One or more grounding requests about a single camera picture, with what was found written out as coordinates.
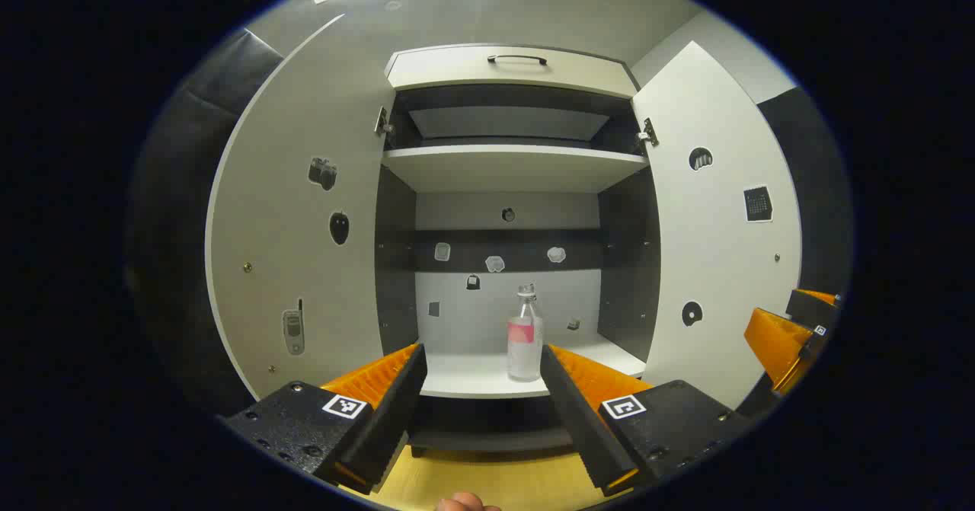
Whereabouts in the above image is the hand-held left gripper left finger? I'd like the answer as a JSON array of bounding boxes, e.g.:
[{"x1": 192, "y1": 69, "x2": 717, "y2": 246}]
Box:
[{"x1": 219, "y1": 342, "x2": 429, "y2": 495}]

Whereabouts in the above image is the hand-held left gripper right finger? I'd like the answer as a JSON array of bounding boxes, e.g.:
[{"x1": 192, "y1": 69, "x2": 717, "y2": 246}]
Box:
[{"x1": 539, "y1": 343, "x2": 755, "y2": 497}]

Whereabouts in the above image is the clear bottle with pink label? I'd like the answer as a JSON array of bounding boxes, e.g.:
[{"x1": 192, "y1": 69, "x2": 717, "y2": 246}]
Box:
[{"x1": 507, "y1": 283, "x2": 545, "y2": 383}]

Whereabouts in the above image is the white cabinet door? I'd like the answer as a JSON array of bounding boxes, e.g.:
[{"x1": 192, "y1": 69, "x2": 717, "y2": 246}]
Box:
[
  {"x1": 206, "y1": 12, "x2": 397, "y2": 401},
  {"x1": 631, "y1": 40, "x2": 803, "y2": 411}
]

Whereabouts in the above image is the white cabinet drawer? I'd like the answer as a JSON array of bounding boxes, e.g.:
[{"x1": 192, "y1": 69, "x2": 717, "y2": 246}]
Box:
[{"x1": 385, "y1": 44, "x2": 641, "y2": 101}]

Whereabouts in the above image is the black backdrop cloth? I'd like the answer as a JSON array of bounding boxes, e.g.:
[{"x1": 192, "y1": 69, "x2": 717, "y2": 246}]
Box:
[{"x1": 126, "y1": 27, "x2": 855, "y2": 420}]

